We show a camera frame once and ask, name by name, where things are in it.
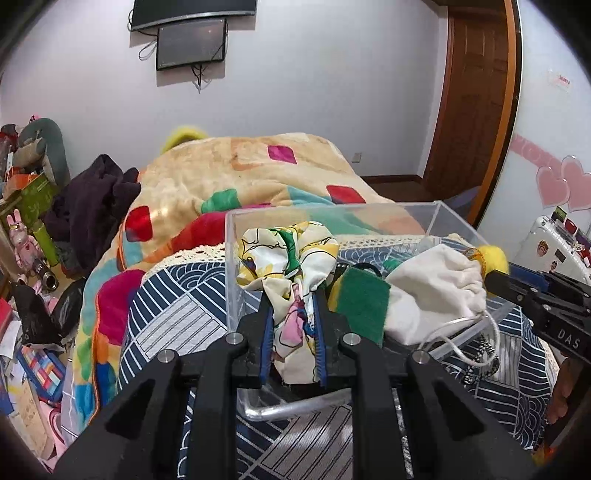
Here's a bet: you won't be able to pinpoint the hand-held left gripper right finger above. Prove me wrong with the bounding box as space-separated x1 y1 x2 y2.
311 291 541 480

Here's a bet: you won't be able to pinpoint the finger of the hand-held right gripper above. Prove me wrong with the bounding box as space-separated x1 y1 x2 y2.
508 264 561 291
484 270 544 309

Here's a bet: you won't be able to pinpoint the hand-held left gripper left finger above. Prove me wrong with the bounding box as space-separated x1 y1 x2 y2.
52 290 277 480

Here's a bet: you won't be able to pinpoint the yellow felt ball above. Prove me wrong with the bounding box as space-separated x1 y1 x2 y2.
475 244 511 278

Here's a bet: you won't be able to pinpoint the floral printed cloth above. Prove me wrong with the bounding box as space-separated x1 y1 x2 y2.
235 222 341 385

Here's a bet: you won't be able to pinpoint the clear acrylic box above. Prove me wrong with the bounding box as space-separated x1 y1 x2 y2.
225 200 511 423

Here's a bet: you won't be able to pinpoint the person's right hand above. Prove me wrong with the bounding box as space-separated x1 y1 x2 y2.
546 356 579 428

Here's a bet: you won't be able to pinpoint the white stickered suitcase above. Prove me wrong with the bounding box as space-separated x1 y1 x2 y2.
512 213 591 283

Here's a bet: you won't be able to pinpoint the green and yellow sponge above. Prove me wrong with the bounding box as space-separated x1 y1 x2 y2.
327 267 392 350

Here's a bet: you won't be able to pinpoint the blue wave-patterned bedspread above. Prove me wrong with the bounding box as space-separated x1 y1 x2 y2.
115 233 560 480

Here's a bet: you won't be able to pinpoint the colourful patchwork blanket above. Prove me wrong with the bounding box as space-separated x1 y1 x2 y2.
73 133 426 437

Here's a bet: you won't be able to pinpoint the wooden door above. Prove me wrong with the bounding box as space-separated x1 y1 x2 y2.
418 0 523 223

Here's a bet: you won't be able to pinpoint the black plastic bag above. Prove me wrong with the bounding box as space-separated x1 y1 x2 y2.
11 276 88 348

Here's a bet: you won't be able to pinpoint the dark purple clothing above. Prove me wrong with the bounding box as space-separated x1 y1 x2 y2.
41 154 142 278

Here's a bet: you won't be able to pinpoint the colourful striped case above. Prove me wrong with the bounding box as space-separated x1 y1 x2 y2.
17 345 66 408

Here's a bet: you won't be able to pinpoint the yellow plush item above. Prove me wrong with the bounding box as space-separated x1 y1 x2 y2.
161 124 209 154

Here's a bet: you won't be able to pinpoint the green bottle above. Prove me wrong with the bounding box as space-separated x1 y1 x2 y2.
30 220 61 267

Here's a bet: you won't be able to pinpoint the pink rabbit figurine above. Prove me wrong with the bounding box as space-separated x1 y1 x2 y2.
6 209 40 274

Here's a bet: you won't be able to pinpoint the green cardboard box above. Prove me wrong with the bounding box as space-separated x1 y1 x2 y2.
0 172 61 232

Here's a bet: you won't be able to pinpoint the grey plush toy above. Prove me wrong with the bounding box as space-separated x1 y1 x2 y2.
12 117 71 186

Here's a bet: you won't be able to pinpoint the white drawstring pouch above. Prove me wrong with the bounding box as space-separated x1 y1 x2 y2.
382 244 502 370

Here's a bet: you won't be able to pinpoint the black and white cord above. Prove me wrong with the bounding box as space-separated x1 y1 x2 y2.
461 336 500 387

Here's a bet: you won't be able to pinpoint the pink heart wall stickers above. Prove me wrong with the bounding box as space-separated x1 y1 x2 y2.
512 135 591 214

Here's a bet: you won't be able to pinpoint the black camera lens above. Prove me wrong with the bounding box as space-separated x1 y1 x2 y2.
31 257 59 292

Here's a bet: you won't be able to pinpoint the small black wall monitor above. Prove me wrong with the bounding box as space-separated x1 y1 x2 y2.
156 18 228 71

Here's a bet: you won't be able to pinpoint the wall-mounted black television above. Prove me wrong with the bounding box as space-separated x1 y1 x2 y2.
129 0 258 32

